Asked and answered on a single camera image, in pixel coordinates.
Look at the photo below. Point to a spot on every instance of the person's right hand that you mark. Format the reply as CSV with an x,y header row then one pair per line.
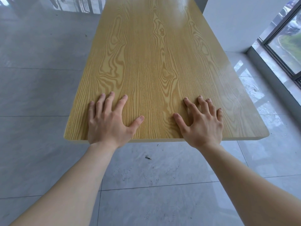
x,y
204,129

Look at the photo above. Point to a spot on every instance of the person's right forearm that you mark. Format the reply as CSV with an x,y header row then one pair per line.
x,y
247,185

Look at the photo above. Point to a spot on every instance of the person's left thumb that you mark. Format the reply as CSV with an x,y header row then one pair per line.
x,y
136,122

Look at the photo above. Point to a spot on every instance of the person's right middle finger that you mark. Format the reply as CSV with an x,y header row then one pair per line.
x,y
203,104

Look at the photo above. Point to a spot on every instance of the person's left hand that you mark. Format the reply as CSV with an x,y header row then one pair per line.
x,y
108,127

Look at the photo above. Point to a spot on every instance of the person's left little finger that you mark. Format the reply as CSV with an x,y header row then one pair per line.
x,y
91,109

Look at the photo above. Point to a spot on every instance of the person's right little finger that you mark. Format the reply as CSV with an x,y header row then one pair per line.
x,y
219,115

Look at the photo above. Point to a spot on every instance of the dark framed window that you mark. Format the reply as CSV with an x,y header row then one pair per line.
x,y
285,42

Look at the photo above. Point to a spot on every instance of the person's right thumb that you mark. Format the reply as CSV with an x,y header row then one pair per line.
x,y
180,121

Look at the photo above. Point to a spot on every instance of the person's left middle finger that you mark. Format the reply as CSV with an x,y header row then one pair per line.
x,y
109,101

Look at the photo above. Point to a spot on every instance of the person's left forearm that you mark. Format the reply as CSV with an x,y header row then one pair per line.
x,y
70,185

